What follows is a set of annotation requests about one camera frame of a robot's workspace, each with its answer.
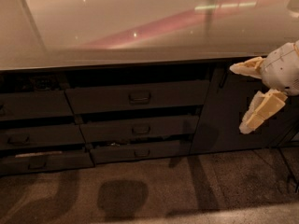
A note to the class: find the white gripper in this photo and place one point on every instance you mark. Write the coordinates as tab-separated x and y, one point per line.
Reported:
281	69

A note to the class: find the dark cabinet door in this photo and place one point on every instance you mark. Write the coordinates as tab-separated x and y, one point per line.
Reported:
227	101

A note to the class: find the top drawer metal handle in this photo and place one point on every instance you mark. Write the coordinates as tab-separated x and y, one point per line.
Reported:
139	97

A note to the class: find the dark cabinet frame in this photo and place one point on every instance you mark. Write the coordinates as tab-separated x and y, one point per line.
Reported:
61	79

